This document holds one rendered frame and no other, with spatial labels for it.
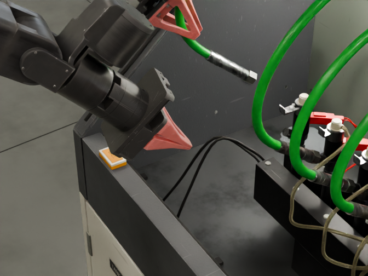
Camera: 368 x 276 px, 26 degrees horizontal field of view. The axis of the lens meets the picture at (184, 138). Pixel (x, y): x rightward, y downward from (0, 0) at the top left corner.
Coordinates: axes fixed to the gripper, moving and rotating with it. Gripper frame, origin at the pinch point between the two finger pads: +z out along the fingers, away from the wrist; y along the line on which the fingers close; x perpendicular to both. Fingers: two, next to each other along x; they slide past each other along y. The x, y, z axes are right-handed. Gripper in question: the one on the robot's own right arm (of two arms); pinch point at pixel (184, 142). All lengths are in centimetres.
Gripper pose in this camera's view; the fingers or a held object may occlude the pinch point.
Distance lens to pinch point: 100.8
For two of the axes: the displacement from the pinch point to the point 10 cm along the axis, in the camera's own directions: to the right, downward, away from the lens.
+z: 6.9, 4.3, 5.8
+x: -2.9, -5.7, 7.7
